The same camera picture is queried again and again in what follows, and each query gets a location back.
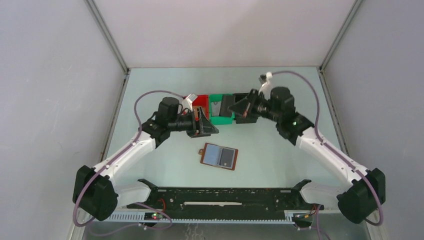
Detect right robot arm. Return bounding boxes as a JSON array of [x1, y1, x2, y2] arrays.
[[228, 72, 386, 226]]

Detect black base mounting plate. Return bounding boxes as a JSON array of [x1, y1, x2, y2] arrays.
[[139, 179, 318, 222]]

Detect white cards in green bin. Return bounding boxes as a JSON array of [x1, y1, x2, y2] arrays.
[[210, 101, 222, 117]]

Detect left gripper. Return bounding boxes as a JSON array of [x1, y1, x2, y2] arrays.
[[168, 106, 219, 139]]

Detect dark card in holder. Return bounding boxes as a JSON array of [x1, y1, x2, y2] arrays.
[[219, 148, 235, 169]]

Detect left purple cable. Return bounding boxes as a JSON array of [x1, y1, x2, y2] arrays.
[[72, 90, 186, 233]]

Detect purple cable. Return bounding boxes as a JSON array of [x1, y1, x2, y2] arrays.
[[72, 90, 186, 233], [271, 70, 385, 240]]

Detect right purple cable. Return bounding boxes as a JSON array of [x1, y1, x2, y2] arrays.
[[271, 70, 385, 240]]

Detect grey credit card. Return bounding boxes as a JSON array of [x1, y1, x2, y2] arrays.
[[219, 94, 235, 118]]

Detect black plastic bin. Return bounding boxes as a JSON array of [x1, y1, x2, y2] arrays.
[[233, 92, 258, 124]]

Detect brown leather card holder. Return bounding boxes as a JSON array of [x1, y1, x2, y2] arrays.
[[198, 143, 239, 171]]

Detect orange cards in red bin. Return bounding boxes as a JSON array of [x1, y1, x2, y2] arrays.
[[193, 106, 207, 121]]

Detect red plastic bin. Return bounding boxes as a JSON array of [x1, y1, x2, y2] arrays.
[[192, 94, 210, 119]]

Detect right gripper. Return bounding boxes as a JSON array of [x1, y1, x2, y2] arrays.
[[228, 88, 281, 123]]

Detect green plastic bin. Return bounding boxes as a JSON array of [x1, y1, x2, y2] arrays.
[[208, 94, 235, 125]]

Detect white cable duct strip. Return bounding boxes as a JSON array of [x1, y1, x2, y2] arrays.
[[105, 211, 296, 225]]

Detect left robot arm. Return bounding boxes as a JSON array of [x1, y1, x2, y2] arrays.
[[72, 92, 219, 226]]

